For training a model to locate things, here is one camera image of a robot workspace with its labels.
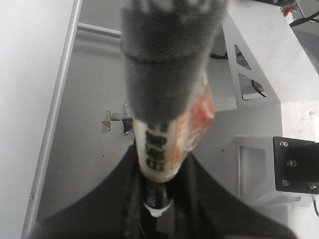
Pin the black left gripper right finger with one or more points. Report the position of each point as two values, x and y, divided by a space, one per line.
206 210

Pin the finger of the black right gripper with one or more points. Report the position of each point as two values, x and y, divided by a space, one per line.
166 46

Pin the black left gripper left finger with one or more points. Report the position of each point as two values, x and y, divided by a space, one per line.
110 211

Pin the white black whiteboard marker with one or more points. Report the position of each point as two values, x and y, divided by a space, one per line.
162 148

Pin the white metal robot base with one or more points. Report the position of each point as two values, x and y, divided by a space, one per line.
265 93

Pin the white whiteboard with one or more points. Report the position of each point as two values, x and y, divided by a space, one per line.
36 39

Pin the torn tape residue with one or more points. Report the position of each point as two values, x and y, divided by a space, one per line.
124 118

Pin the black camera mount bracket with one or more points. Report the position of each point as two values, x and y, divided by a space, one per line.
296 165

